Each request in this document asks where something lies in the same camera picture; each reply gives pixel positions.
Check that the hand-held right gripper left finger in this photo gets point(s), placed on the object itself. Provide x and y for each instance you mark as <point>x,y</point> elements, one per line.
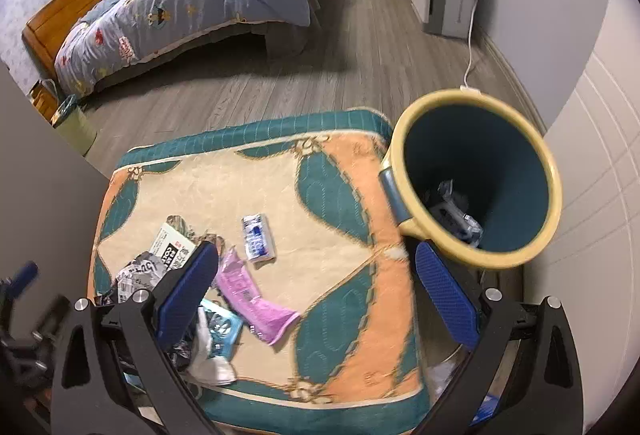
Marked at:
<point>187,290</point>

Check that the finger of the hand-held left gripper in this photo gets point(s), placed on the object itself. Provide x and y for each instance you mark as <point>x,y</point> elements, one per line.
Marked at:
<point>50,315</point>
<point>24,274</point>

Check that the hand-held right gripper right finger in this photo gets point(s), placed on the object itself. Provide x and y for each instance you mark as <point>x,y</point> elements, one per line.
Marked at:
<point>447,300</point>

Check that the black and white printed packet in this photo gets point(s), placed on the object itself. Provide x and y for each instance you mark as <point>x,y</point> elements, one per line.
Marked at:
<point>172,245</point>

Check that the teal printed packet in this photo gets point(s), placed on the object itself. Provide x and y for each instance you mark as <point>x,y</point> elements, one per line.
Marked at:
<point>222,325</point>

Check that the silver printed wrapper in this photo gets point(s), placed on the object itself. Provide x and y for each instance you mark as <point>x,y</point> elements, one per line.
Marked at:
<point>135,277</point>

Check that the pink plastic wrapper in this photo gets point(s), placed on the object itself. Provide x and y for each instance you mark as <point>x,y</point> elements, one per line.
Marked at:
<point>250,300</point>

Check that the light blue white wrapper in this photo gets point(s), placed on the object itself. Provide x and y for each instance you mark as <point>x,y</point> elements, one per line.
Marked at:
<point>212,365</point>

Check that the white and blue small packet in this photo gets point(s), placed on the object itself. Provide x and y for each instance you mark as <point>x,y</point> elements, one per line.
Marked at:
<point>258,237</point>

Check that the teal bin with yellow rim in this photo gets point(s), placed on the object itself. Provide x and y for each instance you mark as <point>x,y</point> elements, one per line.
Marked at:
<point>475,155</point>

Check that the crumpled silver blue wrapper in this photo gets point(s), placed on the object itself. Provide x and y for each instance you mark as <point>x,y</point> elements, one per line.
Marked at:
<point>452,212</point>

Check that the blue cardboard box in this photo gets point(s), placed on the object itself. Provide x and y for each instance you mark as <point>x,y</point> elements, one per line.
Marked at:
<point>487,409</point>

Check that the teal and orange quilted cushion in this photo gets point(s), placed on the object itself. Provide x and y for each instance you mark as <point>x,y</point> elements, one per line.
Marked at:
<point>310,225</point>

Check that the light green bin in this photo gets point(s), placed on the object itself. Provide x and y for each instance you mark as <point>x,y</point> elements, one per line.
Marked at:
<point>75,127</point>

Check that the wooden nightstand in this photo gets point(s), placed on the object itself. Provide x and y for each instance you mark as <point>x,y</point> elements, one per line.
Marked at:
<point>44,102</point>

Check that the wooden headboard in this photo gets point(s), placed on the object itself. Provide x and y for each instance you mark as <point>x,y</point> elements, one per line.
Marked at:
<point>65,15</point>

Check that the dark bed base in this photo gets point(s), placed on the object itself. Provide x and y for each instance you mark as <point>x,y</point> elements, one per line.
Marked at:
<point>282,42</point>

